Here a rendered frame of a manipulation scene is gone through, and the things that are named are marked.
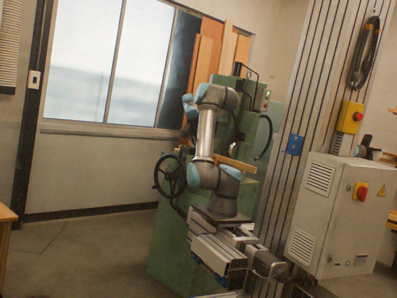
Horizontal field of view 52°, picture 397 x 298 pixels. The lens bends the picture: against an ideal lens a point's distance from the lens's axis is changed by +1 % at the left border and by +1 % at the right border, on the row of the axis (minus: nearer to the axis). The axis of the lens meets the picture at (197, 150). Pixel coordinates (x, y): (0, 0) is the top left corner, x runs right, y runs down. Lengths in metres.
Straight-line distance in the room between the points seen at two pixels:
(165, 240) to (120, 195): 1.30
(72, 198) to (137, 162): 0.74
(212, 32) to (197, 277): 2.62
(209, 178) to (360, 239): 0.69
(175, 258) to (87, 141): 1.42
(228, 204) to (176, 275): 1.06
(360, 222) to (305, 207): 0.22
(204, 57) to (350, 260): 2.93
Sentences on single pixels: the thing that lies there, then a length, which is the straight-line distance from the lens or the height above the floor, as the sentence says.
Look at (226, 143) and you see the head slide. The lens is 2.82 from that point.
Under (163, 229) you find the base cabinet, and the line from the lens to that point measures 2.90.
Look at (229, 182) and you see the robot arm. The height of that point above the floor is 0.98.
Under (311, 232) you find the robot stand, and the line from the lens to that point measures 1.71.
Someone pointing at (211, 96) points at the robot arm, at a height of 1.37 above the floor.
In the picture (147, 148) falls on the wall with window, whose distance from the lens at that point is 4.12.
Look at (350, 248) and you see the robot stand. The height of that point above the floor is 0.89.
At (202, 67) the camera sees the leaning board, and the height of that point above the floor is 1.60.
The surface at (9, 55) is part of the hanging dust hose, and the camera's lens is 3.10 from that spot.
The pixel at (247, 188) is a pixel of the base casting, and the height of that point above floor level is 0.75.
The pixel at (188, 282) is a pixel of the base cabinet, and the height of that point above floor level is 0.11.
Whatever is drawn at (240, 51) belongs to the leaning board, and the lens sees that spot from 4.73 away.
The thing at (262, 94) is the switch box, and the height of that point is 1.43.
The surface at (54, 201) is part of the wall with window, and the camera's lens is 3.72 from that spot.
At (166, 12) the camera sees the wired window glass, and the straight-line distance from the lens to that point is 4.15.
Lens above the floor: 1.40
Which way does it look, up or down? 9 degrees down
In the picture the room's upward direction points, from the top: 12 degrees clockwise
